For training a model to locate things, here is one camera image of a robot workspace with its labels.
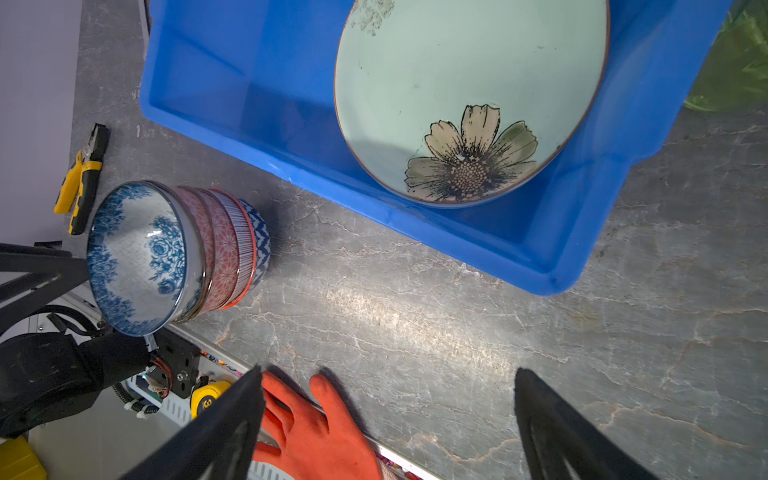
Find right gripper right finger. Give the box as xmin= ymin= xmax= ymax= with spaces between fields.
xmin=514 ymin=368 xmax=656 ymax=479

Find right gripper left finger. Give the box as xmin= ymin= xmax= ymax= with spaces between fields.
xmin=123 ymin=368 xmax=265 ymax=479

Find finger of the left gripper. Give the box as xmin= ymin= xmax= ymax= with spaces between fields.
xmin=1 ymin=243 xmax=89 ymax=334

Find mint green flower plate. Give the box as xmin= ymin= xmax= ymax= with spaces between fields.
xmin=334 ymin=1 xmax=610 ymax=208

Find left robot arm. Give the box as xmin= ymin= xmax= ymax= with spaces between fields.
xmin=1 ymin=244 xmax=150 ymax=438

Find blue plastic bin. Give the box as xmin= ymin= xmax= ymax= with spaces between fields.
xmin=140 ymin=1 xmax=730 ymax=295

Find yellow tape measure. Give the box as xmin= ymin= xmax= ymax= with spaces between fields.
xmin=190 ymin=380 xmax=231 ymax=419

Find red rubber glove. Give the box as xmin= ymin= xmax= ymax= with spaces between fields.
xmin=252 ymin=372 xmax=383 ymax=479

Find green transparent cup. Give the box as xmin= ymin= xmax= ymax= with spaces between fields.
xmin=684 ymin=0 xmax=767 ymax=112

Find yellow handled pliers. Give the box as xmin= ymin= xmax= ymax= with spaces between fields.
xmin=54 ymin=123 xmax=111 ymax=235

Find white vented rail cover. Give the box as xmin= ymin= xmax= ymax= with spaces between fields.
xmin=126 ymin=374 xmax=290 ymax=480

